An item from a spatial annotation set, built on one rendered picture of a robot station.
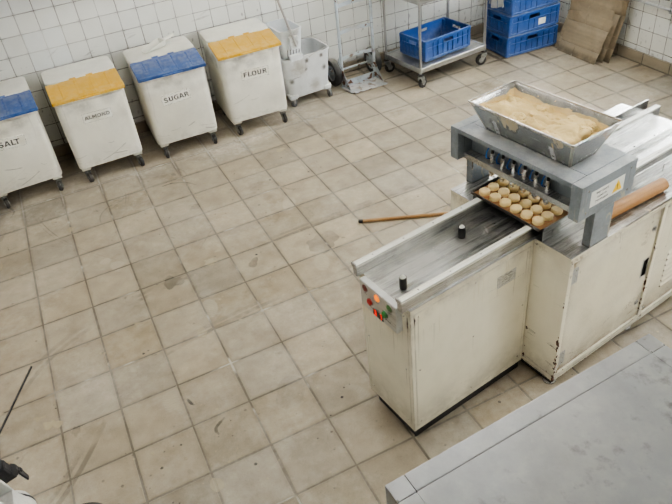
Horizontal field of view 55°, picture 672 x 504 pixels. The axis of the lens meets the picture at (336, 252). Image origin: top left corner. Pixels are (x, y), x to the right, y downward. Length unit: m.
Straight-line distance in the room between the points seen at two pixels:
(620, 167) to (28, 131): 4.11
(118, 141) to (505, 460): 4.84
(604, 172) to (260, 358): 1.98
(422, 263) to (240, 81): 3.20
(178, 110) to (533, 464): 4.84
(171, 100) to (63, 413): 2.70
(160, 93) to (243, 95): 0.69
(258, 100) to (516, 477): 4.99
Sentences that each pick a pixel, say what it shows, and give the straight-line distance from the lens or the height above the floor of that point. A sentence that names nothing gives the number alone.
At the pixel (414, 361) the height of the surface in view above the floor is 0.55.
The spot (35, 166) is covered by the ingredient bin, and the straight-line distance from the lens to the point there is 5.50.
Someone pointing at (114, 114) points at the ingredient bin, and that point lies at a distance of 5.39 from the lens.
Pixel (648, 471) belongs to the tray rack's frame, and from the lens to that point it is 0.95.
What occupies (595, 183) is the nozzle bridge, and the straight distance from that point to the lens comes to 2.66.
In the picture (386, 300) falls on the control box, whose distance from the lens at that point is 2.57.
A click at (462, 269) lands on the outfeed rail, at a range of 2.62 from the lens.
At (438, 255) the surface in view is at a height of 0.84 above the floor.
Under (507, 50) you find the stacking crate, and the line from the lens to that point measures 6.76.
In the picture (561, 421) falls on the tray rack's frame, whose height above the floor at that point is 1.82.
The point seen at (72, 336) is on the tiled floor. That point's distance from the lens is 4.15.
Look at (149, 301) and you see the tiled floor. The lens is 4.17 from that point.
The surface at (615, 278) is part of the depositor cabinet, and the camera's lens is 3.25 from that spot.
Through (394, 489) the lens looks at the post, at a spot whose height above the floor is 1.82.
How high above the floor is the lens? 2.58
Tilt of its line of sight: 38 degrees down
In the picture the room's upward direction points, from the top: 7 degrees counter-clockwise
